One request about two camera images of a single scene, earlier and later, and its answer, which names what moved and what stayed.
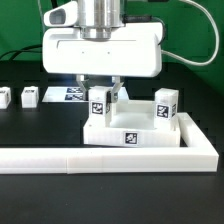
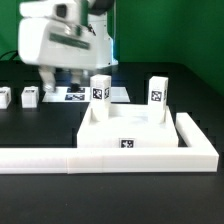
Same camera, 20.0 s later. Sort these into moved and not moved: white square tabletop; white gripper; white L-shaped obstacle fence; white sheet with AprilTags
Moved: white gripper; white square tabletop
Not moved: white L-shaped obstacle fence; white sheet with AprilTags
